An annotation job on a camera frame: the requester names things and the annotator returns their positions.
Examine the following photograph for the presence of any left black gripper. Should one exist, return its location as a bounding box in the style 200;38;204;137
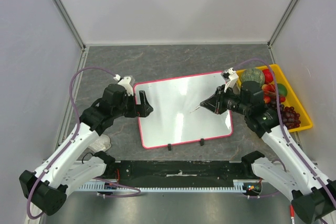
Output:
112;90;153;118

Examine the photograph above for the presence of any pink framed whiteboard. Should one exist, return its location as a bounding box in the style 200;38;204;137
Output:
134;71;233;149

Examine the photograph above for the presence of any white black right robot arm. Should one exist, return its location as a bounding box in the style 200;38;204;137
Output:
134;78;335;223

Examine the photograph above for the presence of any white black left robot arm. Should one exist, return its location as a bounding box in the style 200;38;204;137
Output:
19;84;153;219

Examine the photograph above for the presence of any green netted melon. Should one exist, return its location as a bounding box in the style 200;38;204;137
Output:
240;68;265;85

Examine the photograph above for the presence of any crumpled clear plastic bag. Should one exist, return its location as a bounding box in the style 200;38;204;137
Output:
88;134;111;152

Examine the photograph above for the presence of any red apple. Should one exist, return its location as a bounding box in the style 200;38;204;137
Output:
262;69;274;84

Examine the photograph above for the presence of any green lime fruit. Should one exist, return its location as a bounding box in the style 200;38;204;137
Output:
275;83;288;97

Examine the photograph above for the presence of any dark purple grape bunch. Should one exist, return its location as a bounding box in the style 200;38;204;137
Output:
279;97;301;130

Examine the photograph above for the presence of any yellow plastic fruit bin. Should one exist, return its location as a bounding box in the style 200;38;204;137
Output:
235;63;313;133

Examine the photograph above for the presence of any red marker pen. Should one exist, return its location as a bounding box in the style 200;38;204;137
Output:
289;205;295;224

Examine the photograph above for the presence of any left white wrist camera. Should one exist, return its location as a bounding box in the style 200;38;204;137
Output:
113;74;135;96

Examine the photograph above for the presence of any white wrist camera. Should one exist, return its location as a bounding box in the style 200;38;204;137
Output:
221;68;239;93
113;74;135;96

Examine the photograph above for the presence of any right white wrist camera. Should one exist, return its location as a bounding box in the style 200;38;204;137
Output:
221;68;239;93

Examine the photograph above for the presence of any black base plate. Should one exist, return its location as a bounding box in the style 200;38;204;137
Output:
100;161;259;185

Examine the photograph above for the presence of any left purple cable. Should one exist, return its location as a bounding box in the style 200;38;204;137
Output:
26;67;143;220

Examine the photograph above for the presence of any purple cable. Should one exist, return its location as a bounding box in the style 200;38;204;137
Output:
233;58;336;224
26;67;143;220

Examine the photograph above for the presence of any white slotted cable duct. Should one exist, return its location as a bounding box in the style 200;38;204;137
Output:
78;177;259;193

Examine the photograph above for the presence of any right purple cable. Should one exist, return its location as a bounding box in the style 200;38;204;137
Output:
233;58;336;224

